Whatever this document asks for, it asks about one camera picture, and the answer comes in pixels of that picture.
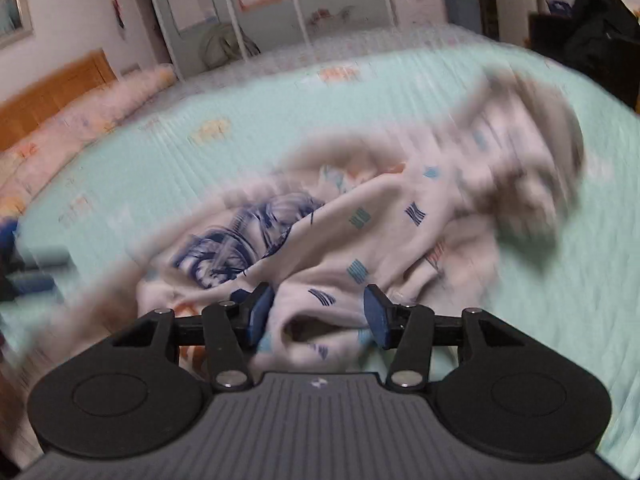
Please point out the printed white shirt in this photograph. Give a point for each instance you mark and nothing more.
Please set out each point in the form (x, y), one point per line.
(380, 230)

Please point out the white drawer cabinet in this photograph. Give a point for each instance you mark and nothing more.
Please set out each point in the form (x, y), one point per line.
(417, 2)

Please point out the hanging wall ornament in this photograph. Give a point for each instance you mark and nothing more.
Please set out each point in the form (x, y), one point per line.
(112, 0)

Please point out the floral pillow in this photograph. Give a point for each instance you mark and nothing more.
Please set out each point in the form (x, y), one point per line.
(75, 120)

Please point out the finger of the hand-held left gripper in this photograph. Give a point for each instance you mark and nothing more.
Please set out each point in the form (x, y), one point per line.
(25, 270)

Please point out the framed picture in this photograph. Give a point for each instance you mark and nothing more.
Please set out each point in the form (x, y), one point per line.
(12, 0)

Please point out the mint quilted bee blanket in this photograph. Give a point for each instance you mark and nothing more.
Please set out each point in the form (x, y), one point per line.
(175, 170)

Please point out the white door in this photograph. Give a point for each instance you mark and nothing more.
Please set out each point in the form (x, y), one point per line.
(515, 0)

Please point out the white sliding door wardrobe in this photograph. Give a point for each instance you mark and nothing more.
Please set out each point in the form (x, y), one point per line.
(280, 5)

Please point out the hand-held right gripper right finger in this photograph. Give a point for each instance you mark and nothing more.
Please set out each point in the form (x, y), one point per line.
(375, 315)

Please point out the black jacket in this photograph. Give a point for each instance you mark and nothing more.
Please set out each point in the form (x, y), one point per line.
(600, 35)

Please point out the wooden headboard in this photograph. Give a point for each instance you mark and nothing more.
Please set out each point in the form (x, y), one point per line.
(50, 95)

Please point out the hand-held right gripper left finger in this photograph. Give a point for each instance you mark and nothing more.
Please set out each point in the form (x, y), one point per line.
(260, 315)

